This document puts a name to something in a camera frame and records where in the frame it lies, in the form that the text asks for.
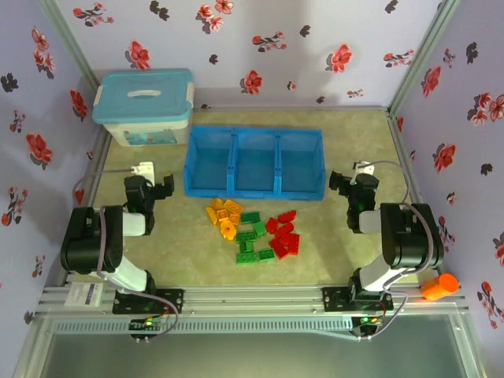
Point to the yellow sloped lego brick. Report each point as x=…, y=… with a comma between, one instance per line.
x=212, y=216

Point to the red arched lego brick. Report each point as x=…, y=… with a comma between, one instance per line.
x=287, y=216

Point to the long yellow lego brick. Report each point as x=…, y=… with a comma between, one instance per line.
x=233, y=206

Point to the yellow lego with round hole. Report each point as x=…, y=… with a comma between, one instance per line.
x=228, y=229

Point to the long green lego brick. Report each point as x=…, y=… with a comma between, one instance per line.
x=250, y=217
x=247, y=258
x=246, y=236

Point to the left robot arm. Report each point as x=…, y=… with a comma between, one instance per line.
x=86, y=244

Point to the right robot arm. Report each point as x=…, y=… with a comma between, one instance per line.
x=409, y=236

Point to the blue three-compartment bin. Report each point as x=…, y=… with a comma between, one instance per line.
x=256, y=157

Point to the storage box with blue lid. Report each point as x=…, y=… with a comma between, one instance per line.
x=141, y=94

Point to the white labelled power box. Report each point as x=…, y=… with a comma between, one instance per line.
x=84, y=294

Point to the orange cylinder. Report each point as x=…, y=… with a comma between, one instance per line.
x=440, y=287

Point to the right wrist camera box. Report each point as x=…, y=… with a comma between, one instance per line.
x=364, y=167

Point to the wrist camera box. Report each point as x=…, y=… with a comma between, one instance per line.
x=364, y=167
x=143, y=168

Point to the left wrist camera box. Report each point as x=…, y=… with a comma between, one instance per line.
x=143, y=168

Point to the aluminium side rail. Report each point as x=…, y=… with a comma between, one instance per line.
x=407, y=157
x=96, y=157

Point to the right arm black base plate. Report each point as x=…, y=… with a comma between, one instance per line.
x=332, y=299

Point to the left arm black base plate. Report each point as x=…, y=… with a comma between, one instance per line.
x=173, y=301

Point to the aluminium front rail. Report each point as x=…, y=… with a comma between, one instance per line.
x=252, y=299

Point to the aluminium corner post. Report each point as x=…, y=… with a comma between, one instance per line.
x=67, y=39
x=430, y=39

